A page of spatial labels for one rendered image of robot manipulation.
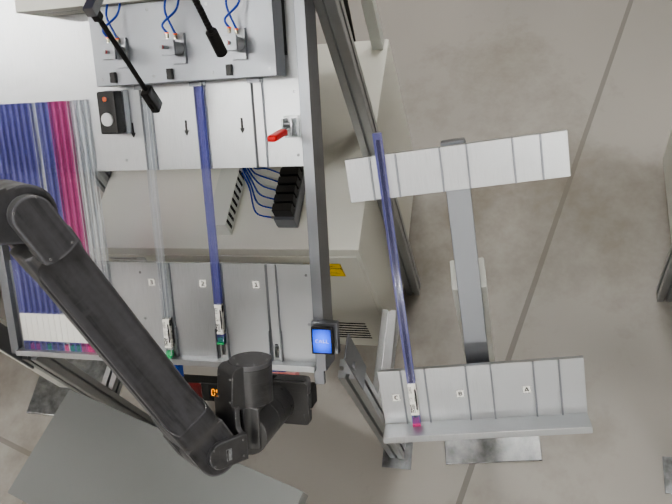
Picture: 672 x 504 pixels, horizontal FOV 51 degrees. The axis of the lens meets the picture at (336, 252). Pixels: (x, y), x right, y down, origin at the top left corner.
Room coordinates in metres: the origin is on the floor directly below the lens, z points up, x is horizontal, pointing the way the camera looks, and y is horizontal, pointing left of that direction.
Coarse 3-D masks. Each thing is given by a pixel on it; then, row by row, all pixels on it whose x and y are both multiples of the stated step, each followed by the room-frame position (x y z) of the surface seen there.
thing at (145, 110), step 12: (144, 108) 1.02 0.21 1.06; (144, 120) 1.01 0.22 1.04; (144, 132) 1.00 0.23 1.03; (144, 144) 0.98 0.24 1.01; (156, 180) 0.94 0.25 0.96; (156, 192) 0.92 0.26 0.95; (156, 204) 0.91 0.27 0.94; (156, 216) 0.89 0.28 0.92; (156, 228) 0.88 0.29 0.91; (156, 240) 0.86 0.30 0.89; (156, 252) 0.85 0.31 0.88; (156, 264) 0.84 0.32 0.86; (168, 300) 0.79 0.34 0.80; (168, 312) 0.77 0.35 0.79; (168, 348) 0.72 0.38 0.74
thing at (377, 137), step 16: (384, 160) 0.68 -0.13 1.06; (384, 176) 0.66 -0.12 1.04; (384, 192) 0.65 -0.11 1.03; (384, 208) 0.63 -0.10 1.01; (400, 272) 0.56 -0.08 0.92; (400, 288) 0.54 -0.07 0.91; (400, 304) 0.53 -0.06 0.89; (400, 320) 0.51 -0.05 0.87; (400, 336) 0.49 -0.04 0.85; (416, 416) 0.39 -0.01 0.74
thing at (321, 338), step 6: (312, 330) 0.59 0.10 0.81; (318, 330) 0.59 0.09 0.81; (324, 330) 0.58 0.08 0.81; (312, 336) 0.59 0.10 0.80; (318, 336) 0.58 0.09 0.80; (324, 336) 0.58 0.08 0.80; (330, 336) 0.57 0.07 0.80; (318, 342) 0.57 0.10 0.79; (324, 342) 0.57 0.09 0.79; (330, 342) 0.56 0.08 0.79; (318, 348) 0.57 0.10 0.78; (324, 348) 0.56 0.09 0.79; (330, 348) 0.56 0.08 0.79
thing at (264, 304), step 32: (128, 288) 0.85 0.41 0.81; (192, 288) 0.78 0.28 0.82; (224, 288) 0.75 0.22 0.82; (256, 288) 0.72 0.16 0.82; (288, 288) 0.69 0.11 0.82; (160, 320) 0.78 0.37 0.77; (192, 320) 0.74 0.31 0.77; (256, 320) 0.68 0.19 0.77; (288, 320) 0.65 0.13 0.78; (192, 352) 0.70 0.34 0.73; (224, 352) 0.68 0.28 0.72; (288, 352) 0.61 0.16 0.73
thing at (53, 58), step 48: (0, 0) 1.30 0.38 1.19; (288, 0) 0.99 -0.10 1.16; (0, 48) 1.26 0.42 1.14; (48, 48) 1.20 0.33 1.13; (288, 48) 0.95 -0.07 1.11; (0, 96) 1.21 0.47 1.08; (48, 96) 1.15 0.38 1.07; (96, 96) 1.10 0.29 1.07; (192, 96) 0.99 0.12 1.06; (240, 96) 0.94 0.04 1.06; (288, 96) 0.90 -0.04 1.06; (96, 144) 1.05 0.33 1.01; (192, 144) 0.94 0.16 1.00; (240, 144) 0.89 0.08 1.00; (288, 144) 0.85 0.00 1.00
